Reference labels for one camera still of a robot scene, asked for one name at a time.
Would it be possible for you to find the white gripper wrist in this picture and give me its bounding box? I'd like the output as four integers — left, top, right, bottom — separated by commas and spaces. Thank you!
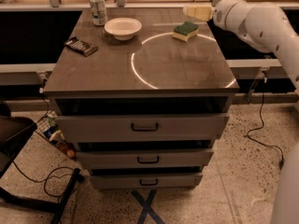
183, 0, 249, 32

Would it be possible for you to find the green yellow sponge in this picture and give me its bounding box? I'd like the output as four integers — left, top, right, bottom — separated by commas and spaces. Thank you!
172, 21, 199, 42

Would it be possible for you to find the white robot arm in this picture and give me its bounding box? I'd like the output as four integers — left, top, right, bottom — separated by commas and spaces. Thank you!
183, 0, 299, 224

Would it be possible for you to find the white paper bowl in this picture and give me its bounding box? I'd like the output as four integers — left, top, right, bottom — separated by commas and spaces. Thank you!
105, 18, 142, 41

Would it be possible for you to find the silver soda can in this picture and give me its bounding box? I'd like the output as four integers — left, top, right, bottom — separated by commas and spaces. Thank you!
90, 0, 107, 26

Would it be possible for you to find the grey drawer cabinet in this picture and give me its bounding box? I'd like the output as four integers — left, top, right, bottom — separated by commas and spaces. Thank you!
45, 8, 238, 178

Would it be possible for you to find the black calculator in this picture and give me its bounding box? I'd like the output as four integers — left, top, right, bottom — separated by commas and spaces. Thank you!
64, 36, 98, 57

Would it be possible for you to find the middle grey drawer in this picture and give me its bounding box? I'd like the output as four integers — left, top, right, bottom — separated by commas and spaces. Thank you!
77, 148, 213, 170

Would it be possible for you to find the grey drawer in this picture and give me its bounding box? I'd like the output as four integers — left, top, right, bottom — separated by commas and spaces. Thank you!
90, 173, 202, 189
77, 148, 213, 170
57, 113, 229, 143

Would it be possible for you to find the top grey drawer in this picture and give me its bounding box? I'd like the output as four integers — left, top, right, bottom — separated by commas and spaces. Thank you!
57, 113, 229, 143

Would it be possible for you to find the bottom grey drawer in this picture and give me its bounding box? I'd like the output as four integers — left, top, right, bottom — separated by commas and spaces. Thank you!
90, 173, 202, 189

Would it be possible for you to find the blue tape cross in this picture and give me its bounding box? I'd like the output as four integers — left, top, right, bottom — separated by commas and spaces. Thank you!
132, 189, 165, 224

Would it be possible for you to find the black chair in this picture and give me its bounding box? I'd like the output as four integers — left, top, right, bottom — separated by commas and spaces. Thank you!
0, 103, 83, 224

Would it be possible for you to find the black power adapter cable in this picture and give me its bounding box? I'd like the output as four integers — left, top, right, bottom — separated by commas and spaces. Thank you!
243, 91, 285, 170

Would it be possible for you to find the wire basket with items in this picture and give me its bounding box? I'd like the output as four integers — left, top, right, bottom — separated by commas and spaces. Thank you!
36, 111, 77, 160

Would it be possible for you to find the black floor cable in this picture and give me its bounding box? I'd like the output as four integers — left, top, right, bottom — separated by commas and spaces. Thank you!
12, 161, 78, 199

